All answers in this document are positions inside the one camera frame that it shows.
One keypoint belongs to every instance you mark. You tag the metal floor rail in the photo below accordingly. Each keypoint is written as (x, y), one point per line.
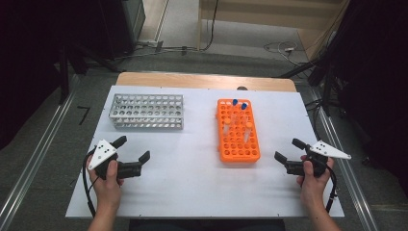
(349, 179)
(35, 160)

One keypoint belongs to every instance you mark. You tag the black metal stand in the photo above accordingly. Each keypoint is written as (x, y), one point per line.
(64, 73)

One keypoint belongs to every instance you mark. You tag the orange test tube rack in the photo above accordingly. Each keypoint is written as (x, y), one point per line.
(239, 150)

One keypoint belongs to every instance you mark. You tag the blue-capped test tube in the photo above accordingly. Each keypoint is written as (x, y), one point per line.
(244, 106)
(235, 102)

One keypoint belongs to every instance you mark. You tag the wooden table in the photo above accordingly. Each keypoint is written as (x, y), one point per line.
(192, 80)

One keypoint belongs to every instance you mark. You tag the person's right hand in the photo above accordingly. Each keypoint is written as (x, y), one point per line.
(314, 189)

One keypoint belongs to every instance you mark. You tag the black tripod stand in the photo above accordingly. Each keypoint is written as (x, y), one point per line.
(326, 89)

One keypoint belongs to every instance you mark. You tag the person's left hand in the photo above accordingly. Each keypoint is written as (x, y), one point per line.
(107, 192)

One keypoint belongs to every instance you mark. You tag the clear test tube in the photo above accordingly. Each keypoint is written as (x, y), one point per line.
(235, 118)

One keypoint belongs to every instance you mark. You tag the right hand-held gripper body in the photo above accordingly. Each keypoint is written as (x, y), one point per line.
(325, 149)

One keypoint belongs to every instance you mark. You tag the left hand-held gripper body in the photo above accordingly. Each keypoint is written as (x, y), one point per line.
(102, 153)

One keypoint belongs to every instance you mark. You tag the dark grey cabinet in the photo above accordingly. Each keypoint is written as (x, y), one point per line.
(128, 22)

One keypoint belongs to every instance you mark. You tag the white board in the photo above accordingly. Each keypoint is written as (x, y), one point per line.
(192, 179)

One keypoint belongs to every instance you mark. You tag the metal test tube rack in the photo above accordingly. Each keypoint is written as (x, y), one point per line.
(146, 110)

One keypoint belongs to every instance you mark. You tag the black curtain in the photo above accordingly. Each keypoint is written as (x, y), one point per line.
(378, 80)

